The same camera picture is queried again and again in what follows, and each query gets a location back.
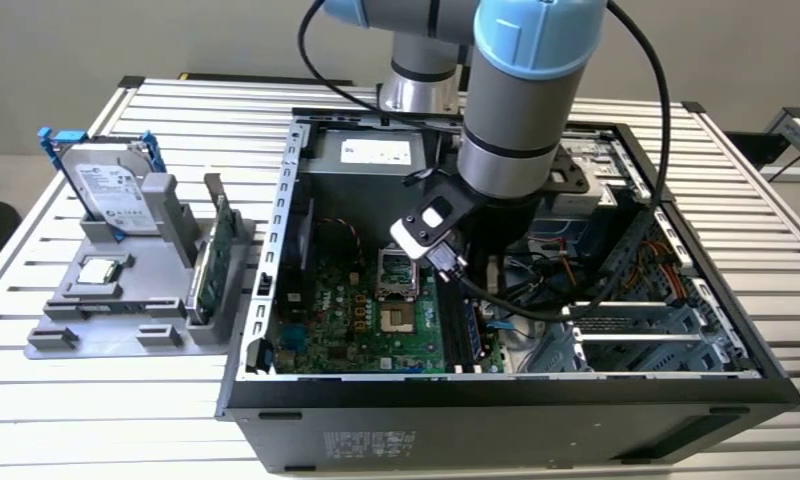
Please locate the black open PC case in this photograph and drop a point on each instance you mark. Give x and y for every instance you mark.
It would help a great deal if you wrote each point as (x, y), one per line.
(507, 435)

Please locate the grey plastic parts rack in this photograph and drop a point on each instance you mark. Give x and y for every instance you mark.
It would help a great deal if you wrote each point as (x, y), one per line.
(154, 280)

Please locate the hard disk in blue carrier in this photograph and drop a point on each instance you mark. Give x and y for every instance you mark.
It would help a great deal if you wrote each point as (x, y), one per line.
(107, 185)

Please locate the silver metal drive cage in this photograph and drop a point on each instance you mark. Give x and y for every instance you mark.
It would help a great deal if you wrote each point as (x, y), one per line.
(574, 230)

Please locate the CPU socket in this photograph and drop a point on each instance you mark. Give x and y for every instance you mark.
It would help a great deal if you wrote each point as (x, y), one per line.
(401, 320)

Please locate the black case fan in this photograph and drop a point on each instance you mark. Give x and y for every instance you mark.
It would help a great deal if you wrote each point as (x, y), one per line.
(301, 260)

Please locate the grey power supply unit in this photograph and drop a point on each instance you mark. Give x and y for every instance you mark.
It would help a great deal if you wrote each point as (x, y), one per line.
(367, 200)

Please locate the silver CPU chip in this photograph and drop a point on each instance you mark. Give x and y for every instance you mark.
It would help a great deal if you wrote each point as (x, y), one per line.
(99, 272)

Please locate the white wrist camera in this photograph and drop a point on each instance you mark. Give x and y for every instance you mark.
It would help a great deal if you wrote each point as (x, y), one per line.
(427, 235)

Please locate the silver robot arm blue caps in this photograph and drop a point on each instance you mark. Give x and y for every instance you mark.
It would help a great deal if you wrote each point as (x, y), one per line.
(521, 125)

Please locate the black RAM slot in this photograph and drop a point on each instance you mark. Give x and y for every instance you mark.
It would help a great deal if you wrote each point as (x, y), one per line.
(473, 366)
(449, 330)

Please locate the green motherboard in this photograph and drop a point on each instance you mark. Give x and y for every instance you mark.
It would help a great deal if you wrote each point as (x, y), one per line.
(347, 345)

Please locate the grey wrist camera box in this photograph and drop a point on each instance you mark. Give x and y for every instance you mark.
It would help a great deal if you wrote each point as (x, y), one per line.
(581, 201)

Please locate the green graphics card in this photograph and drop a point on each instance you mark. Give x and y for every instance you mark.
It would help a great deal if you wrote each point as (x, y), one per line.
(217, 270)

